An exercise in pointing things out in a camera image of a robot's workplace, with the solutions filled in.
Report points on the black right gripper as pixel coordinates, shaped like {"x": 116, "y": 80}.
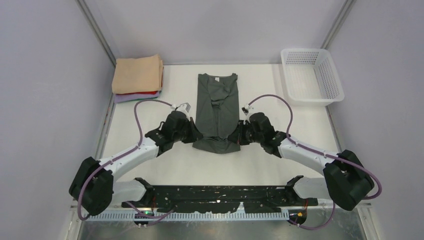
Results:
{"x": 240, "y": 133}

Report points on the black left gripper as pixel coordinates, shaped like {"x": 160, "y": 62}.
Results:
{"x": 191, "y": 131}

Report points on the dark grey t-shirt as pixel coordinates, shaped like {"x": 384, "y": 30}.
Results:
{"x": 217, "y": 113}

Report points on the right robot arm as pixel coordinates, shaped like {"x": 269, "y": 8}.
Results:
{"x": 343, "y": 179}

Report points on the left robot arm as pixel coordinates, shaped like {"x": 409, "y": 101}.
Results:
{"x": 96, "y": 186}

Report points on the folded green t-shirt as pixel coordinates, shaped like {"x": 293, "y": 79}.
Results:
{"x": 146, "y": 98}

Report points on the folded beige t-shirt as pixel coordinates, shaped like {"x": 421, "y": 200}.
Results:
{"x": 136, "y": 75}

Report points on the folded lavender t-shirt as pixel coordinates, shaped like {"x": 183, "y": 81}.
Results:
{"x": 121, "y": 98}

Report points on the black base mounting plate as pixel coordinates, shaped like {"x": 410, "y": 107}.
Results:
{"x": 228, "y": 198}

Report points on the white plastic basket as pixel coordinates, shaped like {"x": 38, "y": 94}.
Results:
{"x": 310, "y": 77}

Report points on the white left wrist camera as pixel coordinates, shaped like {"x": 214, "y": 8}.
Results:
{"x": 184, "y": 108}

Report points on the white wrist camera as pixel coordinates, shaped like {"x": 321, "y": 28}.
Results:
{"x": 184, "y": 108}
{"x": 247, "y": 110}

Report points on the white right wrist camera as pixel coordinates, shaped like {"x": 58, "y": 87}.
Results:
{"x": 247, "y": 110}

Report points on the white slotted cable duct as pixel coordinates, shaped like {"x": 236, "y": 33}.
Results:
{"x": 239, "y": 215}

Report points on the aluminium frame rail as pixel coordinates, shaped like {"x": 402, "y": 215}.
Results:
{"x": 218, "y": 190}

